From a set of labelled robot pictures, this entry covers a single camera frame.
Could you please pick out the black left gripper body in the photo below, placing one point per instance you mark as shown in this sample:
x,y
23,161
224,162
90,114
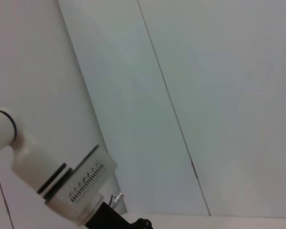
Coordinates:
x,y
114,219

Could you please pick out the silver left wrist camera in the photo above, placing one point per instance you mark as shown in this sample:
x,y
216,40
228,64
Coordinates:
x,y
90,176

